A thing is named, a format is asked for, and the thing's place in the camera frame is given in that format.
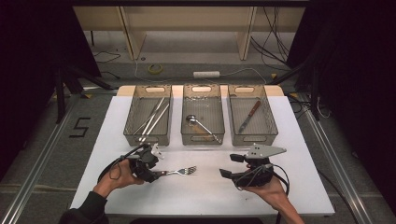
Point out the beige wooden shelf unit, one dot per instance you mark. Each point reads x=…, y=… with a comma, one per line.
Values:
x=186, y=18

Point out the black metal stand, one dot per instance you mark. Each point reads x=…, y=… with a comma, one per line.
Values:
x=315, y=93
x=59, y=93

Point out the person's left hand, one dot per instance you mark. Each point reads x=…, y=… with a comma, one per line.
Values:
x=120, y=177

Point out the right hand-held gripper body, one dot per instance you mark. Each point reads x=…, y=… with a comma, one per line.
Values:
x=258, y=175

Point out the smoky clear plastic bin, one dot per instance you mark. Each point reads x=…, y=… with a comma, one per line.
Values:
x=208, y=105
x=264, y=124
x=140, y=105

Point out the white power strip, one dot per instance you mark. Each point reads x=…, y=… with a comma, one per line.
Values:
x=206, y=74

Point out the yellow tape roll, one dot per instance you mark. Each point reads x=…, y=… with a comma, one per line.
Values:
x=150, y=70

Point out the short aluminium rail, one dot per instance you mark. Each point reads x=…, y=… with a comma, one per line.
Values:
x=93, y=89

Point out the metal spoon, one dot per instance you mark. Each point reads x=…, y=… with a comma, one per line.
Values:
x=191, y=119

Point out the long aluminium floor rail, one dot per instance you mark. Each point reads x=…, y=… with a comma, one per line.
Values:
x=29, y=180
x=344, y=186

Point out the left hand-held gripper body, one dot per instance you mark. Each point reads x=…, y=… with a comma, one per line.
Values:
x=146, y=160

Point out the person's right hand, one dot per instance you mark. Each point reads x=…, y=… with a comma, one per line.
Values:
x=274, y=194

